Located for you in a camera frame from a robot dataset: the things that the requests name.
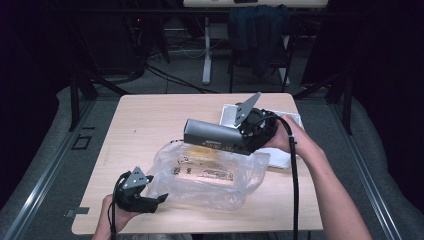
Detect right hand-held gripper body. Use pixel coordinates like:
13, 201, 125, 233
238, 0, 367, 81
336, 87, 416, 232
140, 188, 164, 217
234, 92, 280, 156

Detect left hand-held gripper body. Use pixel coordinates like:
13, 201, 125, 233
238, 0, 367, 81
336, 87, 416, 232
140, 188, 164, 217
114, 166, 158, 214

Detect white plastic tray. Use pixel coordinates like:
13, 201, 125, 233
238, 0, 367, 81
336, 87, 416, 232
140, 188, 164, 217
219, 103, 305, 170

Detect clear plastic bag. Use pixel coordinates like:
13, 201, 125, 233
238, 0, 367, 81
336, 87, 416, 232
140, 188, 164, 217
145, 141, 271, 212

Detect person's left hand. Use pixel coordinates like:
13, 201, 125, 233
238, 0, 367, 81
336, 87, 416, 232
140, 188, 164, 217
101, 194, 142, 232

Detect person's right hand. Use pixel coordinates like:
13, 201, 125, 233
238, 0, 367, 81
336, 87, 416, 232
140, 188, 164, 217
262, 114, 319, 158

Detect black chair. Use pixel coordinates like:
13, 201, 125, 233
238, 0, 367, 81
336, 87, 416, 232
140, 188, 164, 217
227, 13, 303, 94

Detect black metal stand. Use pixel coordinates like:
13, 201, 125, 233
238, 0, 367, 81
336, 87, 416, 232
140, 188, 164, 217
293, 71, 354, 136
68, 71, 132, 133

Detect white desk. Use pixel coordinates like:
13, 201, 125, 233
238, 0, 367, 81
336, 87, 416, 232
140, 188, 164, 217
182, 0, 329, 86

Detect dark cloth on chair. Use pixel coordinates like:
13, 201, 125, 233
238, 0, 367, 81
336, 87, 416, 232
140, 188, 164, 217
227, 4, 292, 80

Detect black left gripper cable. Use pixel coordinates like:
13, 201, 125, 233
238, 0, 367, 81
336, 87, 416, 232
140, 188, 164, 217
107, 170, 134, 240

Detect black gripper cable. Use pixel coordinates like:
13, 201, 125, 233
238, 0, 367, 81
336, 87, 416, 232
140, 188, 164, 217
107, 170, 134, 240
252, 112, 300, 240

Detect grey metal table bracket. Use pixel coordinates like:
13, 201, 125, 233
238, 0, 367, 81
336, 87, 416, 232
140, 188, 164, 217
64, 206, 91, 219

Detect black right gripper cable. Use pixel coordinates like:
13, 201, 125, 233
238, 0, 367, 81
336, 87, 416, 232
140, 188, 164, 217
252, 112, 300, 240

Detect aluminium floor rail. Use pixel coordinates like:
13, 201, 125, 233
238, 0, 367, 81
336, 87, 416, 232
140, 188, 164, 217
0, 99, 97, 240
328, 99, 405, 240

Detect black floor cables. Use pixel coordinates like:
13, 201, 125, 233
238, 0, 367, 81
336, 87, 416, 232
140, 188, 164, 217
143, 63, 218, 95

